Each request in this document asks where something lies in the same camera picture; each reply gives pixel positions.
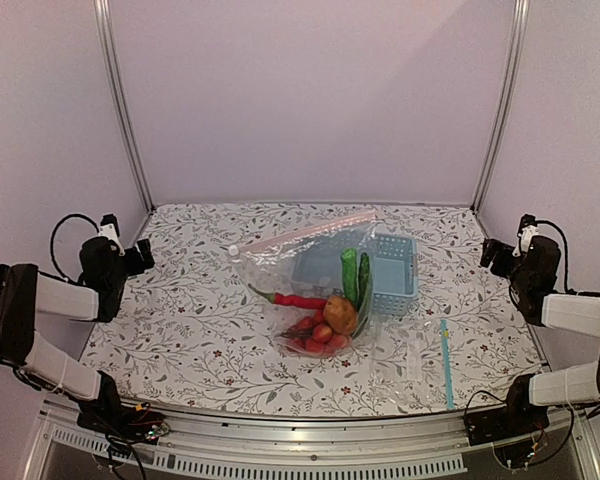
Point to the red lychee fruit bunch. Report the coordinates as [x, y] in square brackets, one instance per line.
[313, 336]

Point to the floral patterned table mat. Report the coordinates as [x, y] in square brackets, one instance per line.
[190, 333]

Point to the small circuit board with wires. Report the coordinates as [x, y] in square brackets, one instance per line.
[147, 425]

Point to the red chili pepper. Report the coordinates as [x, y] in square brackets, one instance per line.
[295, 301]

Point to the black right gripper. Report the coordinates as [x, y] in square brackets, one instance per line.
[490, 255]

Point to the brown potato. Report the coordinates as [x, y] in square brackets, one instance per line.
[340, 314]

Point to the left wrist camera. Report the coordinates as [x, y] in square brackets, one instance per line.
[109, 228]

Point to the smooth green cucumber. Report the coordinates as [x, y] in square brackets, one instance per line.
[349, 274]

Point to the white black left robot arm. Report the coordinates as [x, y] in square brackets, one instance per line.
[29, 293]

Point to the clear blue zipper bag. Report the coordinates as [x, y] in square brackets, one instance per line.
[410, 365]

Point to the left aluminium frame post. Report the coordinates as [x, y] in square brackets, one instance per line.
[114, 76]

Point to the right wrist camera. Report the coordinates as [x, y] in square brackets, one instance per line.
[528, 228]

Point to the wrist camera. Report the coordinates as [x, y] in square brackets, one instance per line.
[109, 228]
[528, 228]

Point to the dark green bumpy cucumber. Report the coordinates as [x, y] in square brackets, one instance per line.
[364, 277]

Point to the right aluminium frame post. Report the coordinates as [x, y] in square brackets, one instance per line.
[512, 64]

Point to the light blue plastic basket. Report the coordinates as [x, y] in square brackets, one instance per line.
[375, 280]

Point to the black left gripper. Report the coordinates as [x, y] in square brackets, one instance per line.
[139, 266]

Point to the front aluminium rail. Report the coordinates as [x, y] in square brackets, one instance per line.
[220, 445]

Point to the aluminium frame post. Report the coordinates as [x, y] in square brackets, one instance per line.
[512, 64]
[114, 76]

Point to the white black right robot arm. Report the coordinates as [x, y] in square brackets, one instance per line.
[530, 266]

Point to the clear pink zipper bag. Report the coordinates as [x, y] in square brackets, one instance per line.
[268, 264]

